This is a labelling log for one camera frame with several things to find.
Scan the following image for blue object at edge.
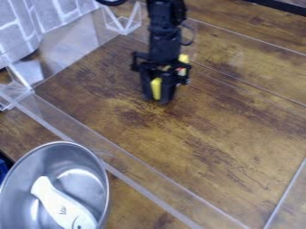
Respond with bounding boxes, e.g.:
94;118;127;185
0;159;8;183

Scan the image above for grey brick pattern cloth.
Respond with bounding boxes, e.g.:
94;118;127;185
0;0;100;69

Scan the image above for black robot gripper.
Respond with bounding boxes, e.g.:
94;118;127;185
131;28;192;104

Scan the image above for clear acrylic barrier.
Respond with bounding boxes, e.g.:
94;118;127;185
0;0;306;229

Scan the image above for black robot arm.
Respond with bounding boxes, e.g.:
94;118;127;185
131;0;192;104

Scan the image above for white wooden fish toy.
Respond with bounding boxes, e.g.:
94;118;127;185
30;176;97;229

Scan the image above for yellow butter block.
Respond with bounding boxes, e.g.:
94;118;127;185
151;54;191;102

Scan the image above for silver metal bowl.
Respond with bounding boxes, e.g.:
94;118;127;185
0;141;109;229

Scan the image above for black cable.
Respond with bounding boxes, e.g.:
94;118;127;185
94;0;197;47

